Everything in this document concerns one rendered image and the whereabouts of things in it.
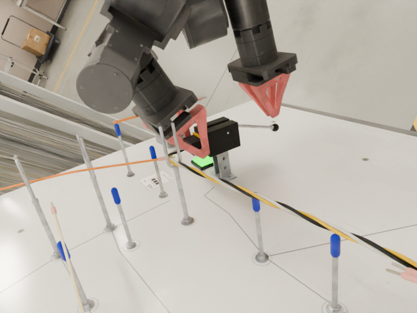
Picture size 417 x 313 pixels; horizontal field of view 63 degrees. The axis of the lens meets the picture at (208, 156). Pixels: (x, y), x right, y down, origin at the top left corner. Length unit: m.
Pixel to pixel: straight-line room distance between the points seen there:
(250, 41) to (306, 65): 1.60
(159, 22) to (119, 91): 0.09
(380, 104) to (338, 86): 0.26
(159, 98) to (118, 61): 0.11
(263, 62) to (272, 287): 0.32
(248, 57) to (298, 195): 0.21
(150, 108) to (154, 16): 0.12
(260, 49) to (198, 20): 0.10
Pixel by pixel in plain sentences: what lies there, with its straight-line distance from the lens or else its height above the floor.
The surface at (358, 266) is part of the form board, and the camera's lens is 0.40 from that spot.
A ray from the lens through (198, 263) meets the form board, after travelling 0.41.
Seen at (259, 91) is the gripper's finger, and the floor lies 1.13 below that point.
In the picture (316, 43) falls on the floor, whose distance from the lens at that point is 2.15.
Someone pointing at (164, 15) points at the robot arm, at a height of 1.33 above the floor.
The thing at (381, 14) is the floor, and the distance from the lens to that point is 2.04.
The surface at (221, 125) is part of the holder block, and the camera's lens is 0.52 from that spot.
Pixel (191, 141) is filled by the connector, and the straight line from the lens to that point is 0.51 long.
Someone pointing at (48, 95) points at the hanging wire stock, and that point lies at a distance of 1.34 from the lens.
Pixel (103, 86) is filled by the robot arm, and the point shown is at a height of 1.36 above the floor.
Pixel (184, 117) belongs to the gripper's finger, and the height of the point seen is 1.24.
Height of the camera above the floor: 1.48
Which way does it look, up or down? 39 degrees down
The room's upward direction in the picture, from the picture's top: 68 degrees counter-clockwise
